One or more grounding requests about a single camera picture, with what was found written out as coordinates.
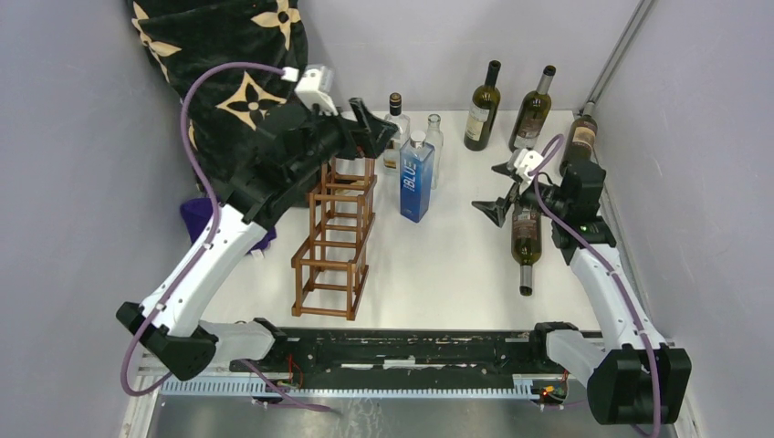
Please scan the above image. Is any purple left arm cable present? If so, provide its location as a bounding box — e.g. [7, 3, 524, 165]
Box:
[120, 61, 340, 414]

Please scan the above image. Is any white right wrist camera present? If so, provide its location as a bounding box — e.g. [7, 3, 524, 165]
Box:
[508, 149, 544, 180]

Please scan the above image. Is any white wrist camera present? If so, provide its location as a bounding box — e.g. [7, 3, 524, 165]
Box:
[295, 64, 339, 116]
[508, 149, 544, 180]

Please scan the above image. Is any green wine bottle grey cap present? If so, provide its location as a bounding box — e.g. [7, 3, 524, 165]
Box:
[508, 65, 556, 152]

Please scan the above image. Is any clear liquor bottle black cap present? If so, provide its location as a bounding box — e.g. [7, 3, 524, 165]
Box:
[382, 91, 412, 175]

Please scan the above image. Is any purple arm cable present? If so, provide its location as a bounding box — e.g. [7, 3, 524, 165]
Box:
[528, 133, 664, 438]
[120, 61, 340, 414]

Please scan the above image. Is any purple cloth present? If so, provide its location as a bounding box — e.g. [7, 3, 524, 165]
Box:
[179, 197, 277, 254]

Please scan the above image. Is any tall clear glass bottle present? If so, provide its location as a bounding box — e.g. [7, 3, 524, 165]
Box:
[425, 113, 444, 190]

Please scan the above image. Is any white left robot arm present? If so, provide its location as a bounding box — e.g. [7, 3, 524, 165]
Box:
[116, 98, 397, 381]

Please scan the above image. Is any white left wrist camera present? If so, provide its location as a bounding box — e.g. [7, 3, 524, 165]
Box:
[295, 64, 339, 116]

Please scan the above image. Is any brown wooden wine rack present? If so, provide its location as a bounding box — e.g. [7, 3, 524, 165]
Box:
[291, 159, 378, 321]

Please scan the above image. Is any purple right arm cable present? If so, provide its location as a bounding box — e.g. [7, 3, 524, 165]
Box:
[528, 133, 664, 438]

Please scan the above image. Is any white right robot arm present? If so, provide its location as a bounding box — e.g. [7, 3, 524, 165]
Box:
[473, 161, 692, 426]

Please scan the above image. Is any grey aluminium wall rail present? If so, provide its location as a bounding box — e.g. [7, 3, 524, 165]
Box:
[585, 0, 657, 103]

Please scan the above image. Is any blue square vodka bottle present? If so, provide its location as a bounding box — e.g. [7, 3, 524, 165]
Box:
[399, 130, 435, 223]

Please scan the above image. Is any black floral plush blanket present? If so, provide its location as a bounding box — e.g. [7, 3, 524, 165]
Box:
[124, 0, 309, 183]

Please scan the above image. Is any grey slotted cable duct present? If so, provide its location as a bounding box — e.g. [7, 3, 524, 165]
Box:
[161, 374, 539, 401]

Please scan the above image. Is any green wine bottle black cap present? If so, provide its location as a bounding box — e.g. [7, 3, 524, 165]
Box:
[464, 60, 501, 151]

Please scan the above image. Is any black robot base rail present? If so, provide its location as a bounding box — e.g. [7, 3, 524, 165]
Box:
[250, 327, 563, 391]

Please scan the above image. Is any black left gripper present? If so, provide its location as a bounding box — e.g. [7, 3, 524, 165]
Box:
[288, 98, 399, 186]

